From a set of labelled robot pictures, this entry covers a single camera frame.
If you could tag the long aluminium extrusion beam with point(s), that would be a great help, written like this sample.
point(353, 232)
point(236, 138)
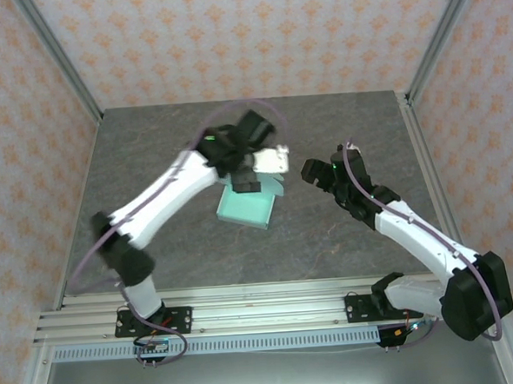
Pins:
point(268, 317)

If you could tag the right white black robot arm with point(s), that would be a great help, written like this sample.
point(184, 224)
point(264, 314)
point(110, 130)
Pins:
point(416, 234)

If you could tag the aluminium side rail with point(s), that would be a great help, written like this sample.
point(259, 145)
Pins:
point(424, 155)

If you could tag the grey metal sheet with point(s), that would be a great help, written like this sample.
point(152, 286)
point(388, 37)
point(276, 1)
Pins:
point(272, 378)

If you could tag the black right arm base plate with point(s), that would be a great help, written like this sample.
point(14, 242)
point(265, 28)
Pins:
point(357, 310)

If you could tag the yellow power connector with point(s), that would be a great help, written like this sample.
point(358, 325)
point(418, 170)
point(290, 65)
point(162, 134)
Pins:
point(152, 333)
point(398, 332)

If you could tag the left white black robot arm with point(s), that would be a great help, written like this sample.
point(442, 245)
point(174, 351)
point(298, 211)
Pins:
point(165, 193)

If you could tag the black mounting bracket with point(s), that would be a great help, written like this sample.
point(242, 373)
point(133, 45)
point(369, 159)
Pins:
point(389, 340)
point(162, 358)

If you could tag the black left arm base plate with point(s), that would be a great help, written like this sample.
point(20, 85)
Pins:
point(177, 321)

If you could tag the aluminium corner post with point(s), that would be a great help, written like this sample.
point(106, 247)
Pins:
point(443, 32)
point(56, 56)

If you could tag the teal paper box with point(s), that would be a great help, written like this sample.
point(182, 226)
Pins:
point(244, 210)

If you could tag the small circuit board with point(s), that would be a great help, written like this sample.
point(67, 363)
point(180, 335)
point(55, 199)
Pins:
point(421, 325)
point(155, 347)

